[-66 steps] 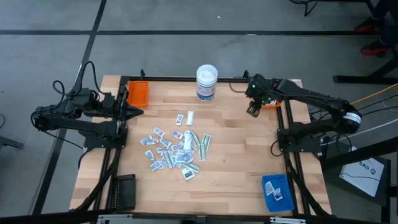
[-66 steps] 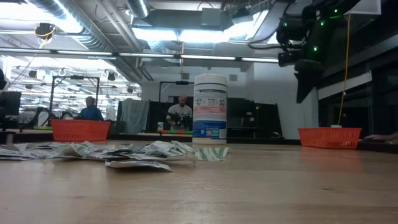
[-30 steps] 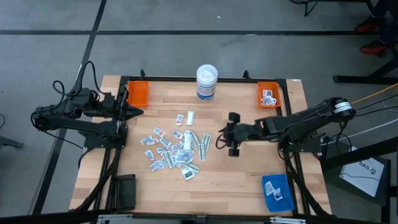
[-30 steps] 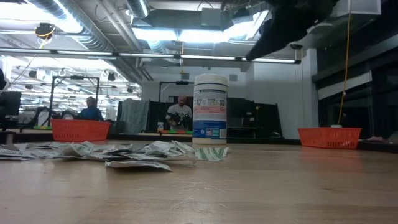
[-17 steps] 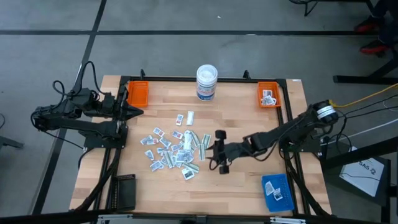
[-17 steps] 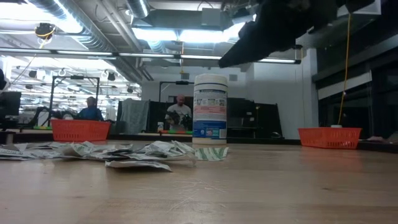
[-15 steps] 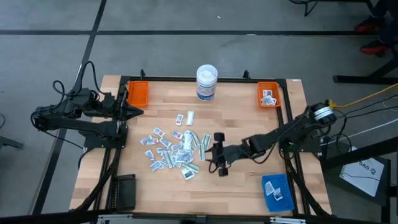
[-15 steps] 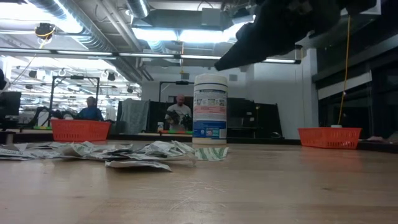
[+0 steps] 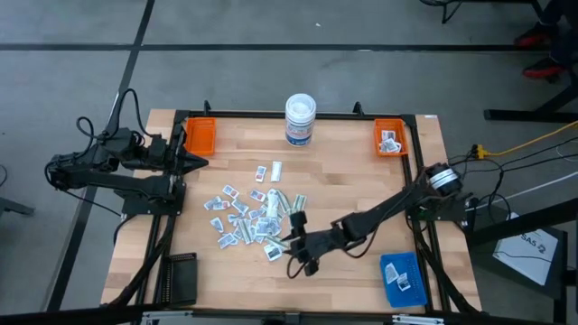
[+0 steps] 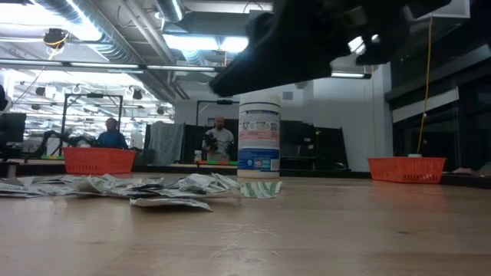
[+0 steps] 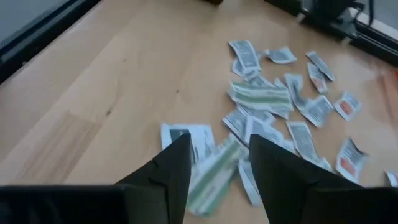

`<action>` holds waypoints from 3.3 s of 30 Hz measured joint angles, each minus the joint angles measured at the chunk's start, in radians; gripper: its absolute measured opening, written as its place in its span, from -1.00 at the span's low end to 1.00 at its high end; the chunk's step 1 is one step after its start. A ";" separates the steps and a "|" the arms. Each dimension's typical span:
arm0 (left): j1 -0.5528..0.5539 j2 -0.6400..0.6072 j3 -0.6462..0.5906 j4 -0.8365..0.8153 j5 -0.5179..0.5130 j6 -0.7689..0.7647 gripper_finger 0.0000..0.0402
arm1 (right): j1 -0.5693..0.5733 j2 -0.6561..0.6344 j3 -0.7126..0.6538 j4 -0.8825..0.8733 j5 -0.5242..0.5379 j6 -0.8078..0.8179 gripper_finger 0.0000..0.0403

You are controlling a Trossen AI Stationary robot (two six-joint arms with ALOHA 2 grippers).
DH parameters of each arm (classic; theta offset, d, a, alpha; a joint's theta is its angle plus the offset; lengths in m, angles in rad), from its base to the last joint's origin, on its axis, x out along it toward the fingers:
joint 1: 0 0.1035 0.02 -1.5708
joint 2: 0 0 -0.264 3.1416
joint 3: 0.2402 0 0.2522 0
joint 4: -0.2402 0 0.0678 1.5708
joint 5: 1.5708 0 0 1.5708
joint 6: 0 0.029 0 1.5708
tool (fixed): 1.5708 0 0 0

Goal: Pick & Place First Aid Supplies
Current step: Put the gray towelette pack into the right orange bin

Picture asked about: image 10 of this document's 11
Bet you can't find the silver spiral ventilation duct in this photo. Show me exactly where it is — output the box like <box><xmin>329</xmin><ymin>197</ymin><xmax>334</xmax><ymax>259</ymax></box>
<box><xmin>34</xmin><ymin>0</ymin><xmax>143</xmax><ymax>64</ymax></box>

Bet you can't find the fluorescent ceiling light panel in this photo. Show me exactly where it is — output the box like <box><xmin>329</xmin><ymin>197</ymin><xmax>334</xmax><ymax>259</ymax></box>
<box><xmin>163</xmin><ymin>33</ymin><xmax>250</xmax><ymax>54</ymax></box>

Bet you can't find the small white printed packet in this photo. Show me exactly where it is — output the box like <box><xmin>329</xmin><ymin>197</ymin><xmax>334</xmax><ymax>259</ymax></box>
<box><xmin>0</xmin><ymin>176</ymin><xmax>51</xmax><ymax>199</ymax></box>
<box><xmin>17</xmin><ymin>175</ymin><xmax>62</xmax><ymax>186</ymax></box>
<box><xmin>210</xmin><ymin>172</ymin><xmax>242</xmax><ymax>191</ymax></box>
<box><xmin>129</xmin><ymin>196</ymin><xmax>214</xmax><ymax>212</ymax></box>
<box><xmin>128</xmin><ymin>176</ymin><xmax>166</xmax><ymax>192</ymax></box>

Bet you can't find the black rig frame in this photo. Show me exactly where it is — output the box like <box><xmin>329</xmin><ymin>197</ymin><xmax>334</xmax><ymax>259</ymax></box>
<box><xmin>60</xmin><ymin>93</ymin><xmax>124</xmax><ymax>156</ymax></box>
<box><xmin>195</xmin><ymin>99</ymin><xmax>241</xmax><ymax>130</ymax></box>

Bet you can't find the white crinkled gauze packet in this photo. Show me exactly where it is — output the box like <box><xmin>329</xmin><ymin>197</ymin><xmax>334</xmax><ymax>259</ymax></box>
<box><xmin>168</xmin><ymin>172</ymin><xmax>219</xmax><ymax>192</ymax></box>

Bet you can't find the orange plastic mesh basket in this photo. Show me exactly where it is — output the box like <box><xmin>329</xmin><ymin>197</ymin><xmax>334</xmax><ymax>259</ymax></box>
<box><xmin>367</xmin><ymin>156</ymin><xmax>448</xmax><ymax>185</ymax></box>
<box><xmin>62</xmin><ymin>146</ymin><xmax>138</xmax><ymax>176</ymax></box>

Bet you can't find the white wipes canister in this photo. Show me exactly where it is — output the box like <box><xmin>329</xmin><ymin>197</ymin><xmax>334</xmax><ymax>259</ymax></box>
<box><xmin>236</xmin><ymin>93</ymin><xmax>282</xmax><ymax>179</ymax></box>

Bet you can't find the black computer monitor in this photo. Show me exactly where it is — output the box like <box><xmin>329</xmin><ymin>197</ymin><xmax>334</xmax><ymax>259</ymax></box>
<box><xmin>0</xmin><ymin>112</ymin><xmax>28</xmax><ymax>145</ymax></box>

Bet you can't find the person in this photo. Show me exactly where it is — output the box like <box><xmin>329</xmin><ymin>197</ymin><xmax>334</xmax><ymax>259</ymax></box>
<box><xmin>201</xmin><ymin>115</ymin><xmax>236</xmax><ymax>163</ymax></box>
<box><xmin>95</xmin><ymin>117</ymin><xmax>130</xmax><ymax>150</ymax></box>

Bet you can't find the grey hanging cloth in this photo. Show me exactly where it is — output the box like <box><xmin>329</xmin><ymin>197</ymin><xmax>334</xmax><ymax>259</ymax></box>
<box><xmin>147</xmin><ymin>121</ymin><xmax>186</xmax><ymax>166</ymax></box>

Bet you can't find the black yellow cable reel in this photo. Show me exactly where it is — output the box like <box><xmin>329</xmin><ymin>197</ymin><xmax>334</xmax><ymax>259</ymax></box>
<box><xmin>41</xmin><ymin>28</ymin><xmax>70</xmax><ymax>50</ymax></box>

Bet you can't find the silver rectangular air duct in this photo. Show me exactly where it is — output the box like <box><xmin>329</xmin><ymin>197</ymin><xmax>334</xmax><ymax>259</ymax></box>
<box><xmin>450</xmin><ymin>0</ymin><xmax>471</xmax><ymax>18</ymax></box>

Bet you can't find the yellow extension cable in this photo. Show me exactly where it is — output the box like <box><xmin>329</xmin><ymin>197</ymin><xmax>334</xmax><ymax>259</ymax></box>
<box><xmin>416</xmin><ymin>17</ymin><xmax>434</xmax><ymax>154</ymax></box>

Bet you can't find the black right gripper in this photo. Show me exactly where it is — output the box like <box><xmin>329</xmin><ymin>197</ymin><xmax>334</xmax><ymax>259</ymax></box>
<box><xmin>209</xmin><ymin>0</ymin><xmax>414</xmax><ymax>97</ymax></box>

